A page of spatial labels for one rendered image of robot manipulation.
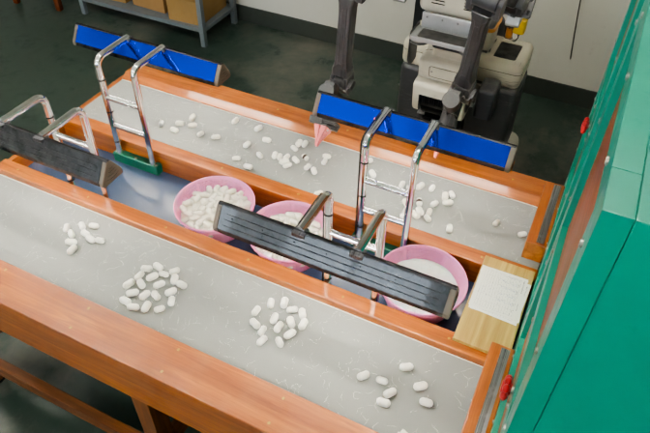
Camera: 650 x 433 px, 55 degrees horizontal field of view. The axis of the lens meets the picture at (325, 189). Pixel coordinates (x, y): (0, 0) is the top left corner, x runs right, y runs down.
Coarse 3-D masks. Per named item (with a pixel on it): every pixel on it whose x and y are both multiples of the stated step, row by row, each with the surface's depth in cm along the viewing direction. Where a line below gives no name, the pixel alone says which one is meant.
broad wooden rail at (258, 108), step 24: (144, 72) 266; (168, 72) 266; (192, 96) 255; (216, 96) 253; (240, 96) 253; (264, 120) 244; (288, 120) 242; (336, 144) 235; (384, 144) 231; (408, 144) 231; (432, 168) 223; (456, 168) 221; (480, 168) 221; (504, 192) 214; (528, 192) 212
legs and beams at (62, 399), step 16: (0, 368) 225; (16, 368) 225; (32, 384) 221; (48, 384) 221; (48, 400) 222; (64, 400) 216; (80, 400) 216; (80, 416) 216; (96, 416) 212; (144, 416) 183; (160, 416) 185; (112, 432) 211; (128, 432) 208; (144, 432) 192; (160, 432) 189; (176, 432) 202
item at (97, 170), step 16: (16, 128) 178; (0, 144) 181; (16, 144) 179; (32, 144) 177; (48, 144) 174; (64, 144) 173; (32, 160) 178; (48, 160) 175; (64, 160) 173; (80, 160) 171; (96, 160) 169; (80, 176) 172; (96, 176) 170; (112, 176) 172
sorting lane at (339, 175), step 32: (128, 96) 257; (160, 96) 257; (160, 128) 241; (192, 128) 241; (224, 128) 242; (224, 160) 227; (256, 160) 227; (320, 160) 228; (352, 160) 228; (384, 160) 228; (352, 192) 215; (384, 192) 215; (416, 192) 215; (448, 192) 216; (480, 192) 216; (416, 224) 204; (480, 224) 204; (512, 224) 204; (512, 256) 194
